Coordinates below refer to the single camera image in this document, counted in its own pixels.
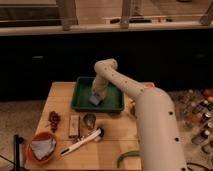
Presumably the grey blue sponge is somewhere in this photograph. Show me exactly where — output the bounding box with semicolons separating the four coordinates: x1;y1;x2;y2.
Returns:
89;95;101;106

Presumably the green plastic tray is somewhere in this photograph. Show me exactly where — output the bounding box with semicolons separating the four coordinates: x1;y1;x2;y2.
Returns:
71;77;124;113

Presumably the green pepper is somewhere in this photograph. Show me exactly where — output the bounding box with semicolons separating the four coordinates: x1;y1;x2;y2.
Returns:
116;150;140;168

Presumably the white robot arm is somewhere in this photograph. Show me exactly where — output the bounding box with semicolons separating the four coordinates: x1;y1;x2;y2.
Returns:
92;59;187;171

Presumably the black tripod stand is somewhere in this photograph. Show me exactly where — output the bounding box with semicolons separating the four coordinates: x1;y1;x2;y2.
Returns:
11;134;27;171

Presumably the wooden block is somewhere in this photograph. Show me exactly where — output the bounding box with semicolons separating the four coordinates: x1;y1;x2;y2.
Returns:
69;115;80;138

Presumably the dark red grape bunch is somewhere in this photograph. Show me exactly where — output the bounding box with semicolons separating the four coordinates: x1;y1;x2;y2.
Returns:
48;111;61;132

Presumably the white handled brush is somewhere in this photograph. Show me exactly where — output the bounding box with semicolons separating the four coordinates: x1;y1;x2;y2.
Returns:
60;127;104;156

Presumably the small metal cup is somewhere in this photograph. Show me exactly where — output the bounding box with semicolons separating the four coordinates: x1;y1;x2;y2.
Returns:
83;113;96;129

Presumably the grey cloth in bowl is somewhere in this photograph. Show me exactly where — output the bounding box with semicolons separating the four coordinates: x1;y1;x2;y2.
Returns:
30;138;56;160

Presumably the orange bowl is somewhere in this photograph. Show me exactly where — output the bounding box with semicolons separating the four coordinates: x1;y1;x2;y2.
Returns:
26;132;57;165

